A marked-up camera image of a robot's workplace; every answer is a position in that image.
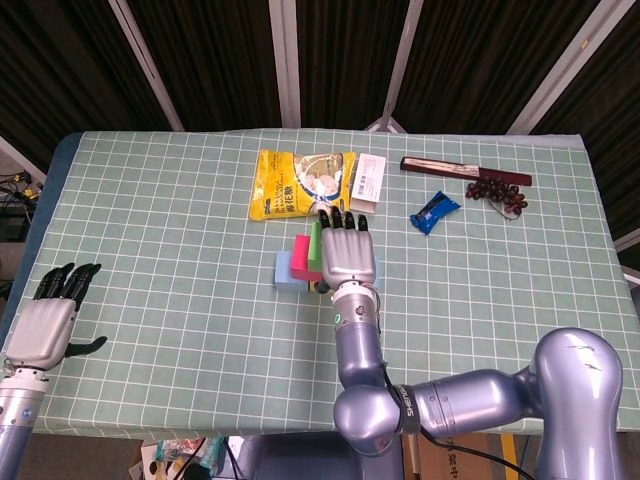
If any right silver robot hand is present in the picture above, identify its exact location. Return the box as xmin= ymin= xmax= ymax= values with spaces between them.
xmin=312 ymin=204 xmax=379 ymax=296

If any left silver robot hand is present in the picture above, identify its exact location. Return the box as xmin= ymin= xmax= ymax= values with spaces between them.
xmin=2 ymin=262 xmax=109 ymax=372

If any green foam cube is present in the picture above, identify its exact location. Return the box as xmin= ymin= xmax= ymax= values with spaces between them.
xmin=307 ymin=219 xmax=325 ymax=273

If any pink-red foam cube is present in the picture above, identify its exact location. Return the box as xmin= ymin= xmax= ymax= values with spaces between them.
xmin=290 ymin=233 xmax=325 ymax=284

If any yellow marshmallow bag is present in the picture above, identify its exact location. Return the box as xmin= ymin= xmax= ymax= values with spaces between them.
xmin=248 ymin=148 xmax=358 ymax=223

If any blue snack packet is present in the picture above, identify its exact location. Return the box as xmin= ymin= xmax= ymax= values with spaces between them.
xmin=409 ymin=190 xmax=461 ymax=236

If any dark red folded fan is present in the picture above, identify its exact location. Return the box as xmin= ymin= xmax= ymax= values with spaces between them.
xmin=399 ymin=156 xmax=534 ymax=187

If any dark red grape bunch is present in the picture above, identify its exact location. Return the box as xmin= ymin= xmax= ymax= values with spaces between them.
xmin=464 ymin=177 xmax=529 ymax=221

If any green checked tablecloth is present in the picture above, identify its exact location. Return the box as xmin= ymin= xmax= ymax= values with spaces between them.
xmin=0 ymin=128 xmax=640 ymax=435

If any colourful printed packaging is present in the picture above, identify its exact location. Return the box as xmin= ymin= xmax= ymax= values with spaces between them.
xmin=139 ymin=437 xmax=224 ymax=480

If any blue-grey robot torso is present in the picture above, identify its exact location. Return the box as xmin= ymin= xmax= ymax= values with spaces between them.
xmin=239 ymin=432 xmax=404 ymax=480

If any brown cardboard box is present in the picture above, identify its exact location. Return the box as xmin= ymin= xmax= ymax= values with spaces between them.
xmin=404 ymin=432 xmax=506 ymax=480

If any dark pleated curtain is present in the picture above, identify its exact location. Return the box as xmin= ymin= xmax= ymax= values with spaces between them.
xmin=0 ymin=0 xmax=640 ymax=241

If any black equipment with cables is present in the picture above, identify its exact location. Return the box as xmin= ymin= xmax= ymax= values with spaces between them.
xmin=0 ymin=172 xmax=44 ymax=241

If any white metal frame post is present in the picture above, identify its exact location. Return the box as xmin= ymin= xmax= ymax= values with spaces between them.
xmin=108 ymin=0 xmax=185 ymax=132
xmin=506 ymin=0 xmax=627 ymax=135
xmin=366 ymin=0 xmax=427 ymax=134
xmin=268 ymin=0 xmax=302 ymax=129
xmin=614 ymin=233 xmax=640 ymax=301
xmin=0 ymin=134 xmax=47 ymax=182

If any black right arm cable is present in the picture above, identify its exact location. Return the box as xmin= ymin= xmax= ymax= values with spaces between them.
xmin=379 ymin=359 xmax=536 ymax=480

